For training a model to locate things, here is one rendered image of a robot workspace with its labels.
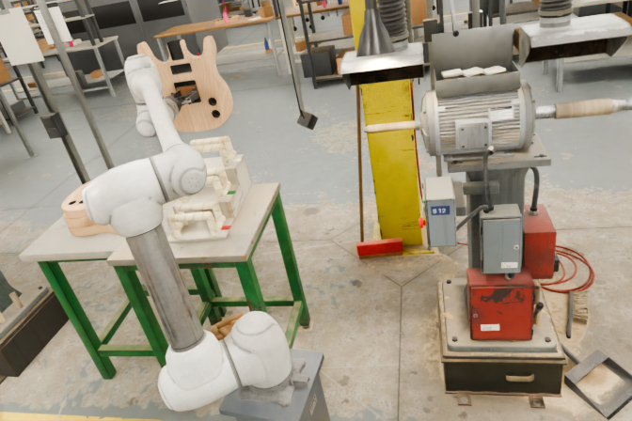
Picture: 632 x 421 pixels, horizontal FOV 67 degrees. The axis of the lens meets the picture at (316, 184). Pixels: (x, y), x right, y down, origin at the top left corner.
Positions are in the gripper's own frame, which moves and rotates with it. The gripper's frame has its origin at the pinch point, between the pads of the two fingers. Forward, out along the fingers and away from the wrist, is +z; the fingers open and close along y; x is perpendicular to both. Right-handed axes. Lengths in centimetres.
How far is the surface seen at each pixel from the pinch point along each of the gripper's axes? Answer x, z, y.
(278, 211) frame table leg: -66, 4, 26
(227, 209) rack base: -47, -21, 12
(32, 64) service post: 15, 47, -105
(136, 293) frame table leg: -73, -43, -30
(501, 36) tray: 7, -9, 127
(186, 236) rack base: -52, -33, -4
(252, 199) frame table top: -53, -5, 18
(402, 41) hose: 10, -11, 93
